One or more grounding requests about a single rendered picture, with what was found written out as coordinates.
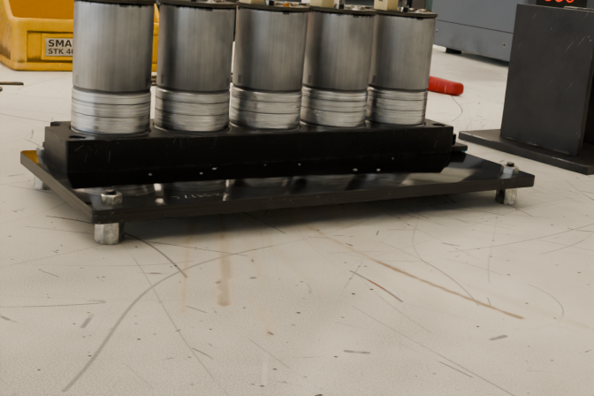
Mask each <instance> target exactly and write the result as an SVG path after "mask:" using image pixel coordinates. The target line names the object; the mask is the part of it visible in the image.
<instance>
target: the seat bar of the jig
mask: <svg viewBox="0 0 594 396"><path fill-rule="evenodd" d="M423 123H424V126H415V127H404V126H384V125H379V124H373V123H370V122H366V121H365V124H364V125H365V127H363V128H358V129H333V128H324V127H317V126H309V125H305V124H302V123H300V125H299V127H300V129H299V130H295V131H287V132H268V131H257V130H250V129H245V128H240V127H237V126H232V125H230V124H228V127H227V128H228V132H224V133H213V134H192V133H174V132H169V131H165V130H161V129H158V128H155V127H154V124H155V122H154V118H151V119H150V128H149V133H148V134H145V135H140V136H132V137H104V136H94V135H88V134H83V133H76V132H74V131H72V130H71V121H53V122H50V126H45V127H44V157H45V158H46V159H47V160H49V161H50V162H51V163H53V164H54V165H55V166H56V167H57V168H58V169H60V170H61V171H63V172H64V173H83V172H99V171H130V170H147V169H163V168H179V167H195V166H211V165H227V164H258V163H274V162H290V161H306V160H323V159H339V158H355V157H371V156H402V155H418V154H434V153H450V152H451V150H452V143H453V129H454V127H453V126H450V125H447V124H444V123H440V122H437V121H434V120H431V119H427V118H426V119H425V122H423Z"/></svg>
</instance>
